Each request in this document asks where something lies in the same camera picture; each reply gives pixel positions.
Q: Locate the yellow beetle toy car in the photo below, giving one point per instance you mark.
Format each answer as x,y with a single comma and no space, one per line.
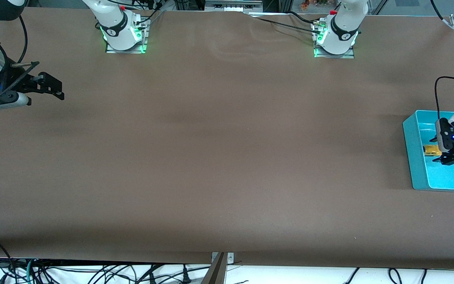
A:
432,150

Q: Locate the small metal table bracket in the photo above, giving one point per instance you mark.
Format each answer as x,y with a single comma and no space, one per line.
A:
230,258

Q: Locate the grey power strip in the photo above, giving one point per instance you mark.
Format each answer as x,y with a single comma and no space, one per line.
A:
233,4

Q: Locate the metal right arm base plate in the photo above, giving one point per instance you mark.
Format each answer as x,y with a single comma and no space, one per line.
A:
126,51

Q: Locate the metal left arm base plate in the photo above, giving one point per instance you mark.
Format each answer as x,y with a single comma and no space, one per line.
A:
334,56

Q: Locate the orange small background object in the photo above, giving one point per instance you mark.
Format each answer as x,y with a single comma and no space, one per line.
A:
305,4

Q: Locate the teal plastic storage bin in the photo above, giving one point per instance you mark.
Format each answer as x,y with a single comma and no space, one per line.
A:
447,177

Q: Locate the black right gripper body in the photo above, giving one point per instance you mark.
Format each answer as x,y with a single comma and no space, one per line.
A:
17,81

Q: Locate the brown table cover sheet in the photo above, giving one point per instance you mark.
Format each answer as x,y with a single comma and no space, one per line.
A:
227,177

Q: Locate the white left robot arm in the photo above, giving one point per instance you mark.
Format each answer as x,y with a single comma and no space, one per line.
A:
341,37

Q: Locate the brown table support beam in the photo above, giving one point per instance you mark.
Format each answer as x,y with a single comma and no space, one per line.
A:
215,274

